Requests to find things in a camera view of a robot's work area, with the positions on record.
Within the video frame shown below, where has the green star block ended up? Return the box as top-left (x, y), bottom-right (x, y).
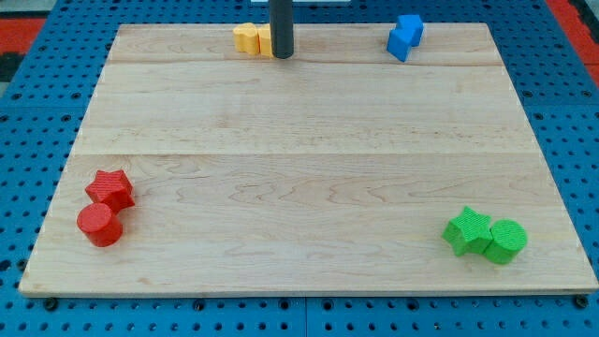
top-left (442, 206), bottom-right (493, 256)

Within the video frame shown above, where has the yellow block behind rod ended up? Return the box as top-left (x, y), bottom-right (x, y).
top-left (257, 23), bottom-right (273, 57)

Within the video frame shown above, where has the green cylinder block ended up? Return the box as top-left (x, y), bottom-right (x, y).
top-left (483, 219), bottom-right (528, 265)

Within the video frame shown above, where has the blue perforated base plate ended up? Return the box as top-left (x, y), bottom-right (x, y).
top-left (1, 0), bottom-right (598, 336)

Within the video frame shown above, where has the red cylinder block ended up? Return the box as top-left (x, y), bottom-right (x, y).
top-left (77, 203), bottom-right (123, 247)

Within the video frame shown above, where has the yellow heart block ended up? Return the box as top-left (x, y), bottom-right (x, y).
top-left (232, 22), bottom-right (260, 55)

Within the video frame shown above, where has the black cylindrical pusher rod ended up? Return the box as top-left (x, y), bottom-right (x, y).
top-left (269, 0), bottom-right (294, 59)

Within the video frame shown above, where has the blue pentagon block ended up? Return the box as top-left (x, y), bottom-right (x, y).
top-left (396, 14), bottom-right (424, 47)

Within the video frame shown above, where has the blue cube block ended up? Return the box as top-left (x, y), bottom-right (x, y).
top-left (387, 29), bottom-right (412, 62)

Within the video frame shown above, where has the red star block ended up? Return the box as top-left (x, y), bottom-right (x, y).
top-left (85, 169), bottom-right (135, 213)

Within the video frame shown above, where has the wooden board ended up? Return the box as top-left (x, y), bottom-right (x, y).
top-left (20, 23), bottom-right (598, 299)

